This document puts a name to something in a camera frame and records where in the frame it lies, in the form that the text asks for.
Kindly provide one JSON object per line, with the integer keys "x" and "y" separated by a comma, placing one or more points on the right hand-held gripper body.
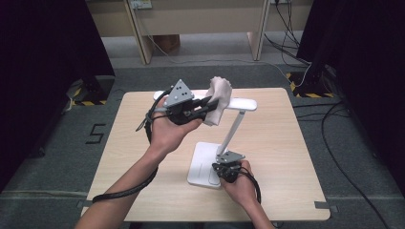
{"x": 230, "y": 156}

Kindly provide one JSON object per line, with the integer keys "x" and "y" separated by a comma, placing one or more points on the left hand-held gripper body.
{"x": 180, "y": 93}

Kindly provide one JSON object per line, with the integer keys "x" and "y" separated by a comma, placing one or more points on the white desk lamp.
{"x": 202, "y": 165}

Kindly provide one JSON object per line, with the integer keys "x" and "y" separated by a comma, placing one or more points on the beige cloth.
{"x": 219, "y": 95}

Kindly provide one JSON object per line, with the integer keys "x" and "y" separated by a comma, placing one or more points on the person's right hand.
{"x": 243, "y": 189}

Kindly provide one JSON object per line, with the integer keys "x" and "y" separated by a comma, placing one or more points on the person's left hand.
{"x": 165, "y": 133}

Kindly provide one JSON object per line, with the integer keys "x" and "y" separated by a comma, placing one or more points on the brown cardboard box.
{"x": 167, "y": 43}

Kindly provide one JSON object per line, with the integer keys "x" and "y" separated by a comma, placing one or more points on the beige wooden desk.
{"x": 191, "y": 19}

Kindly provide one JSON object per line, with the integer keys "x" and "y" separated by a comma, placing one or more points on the black stand striped base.
{"x": 92, "y": 90}
{"x": 315, "y": 81}

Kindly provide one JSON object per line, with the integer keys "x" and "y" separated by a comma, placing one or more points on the white power strip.
{"x": 140, "y": 4}

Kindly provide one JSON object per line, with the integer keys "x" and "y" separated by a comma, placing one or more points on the grey tape piece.
{"x": 86, "y": 204}
{"x": 324, "y": 206}

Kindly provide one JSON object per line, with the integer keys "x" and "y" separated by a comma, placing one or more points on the dark curtain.
{"x": 375, "y": 63}
{"x": 38, "y": 63}

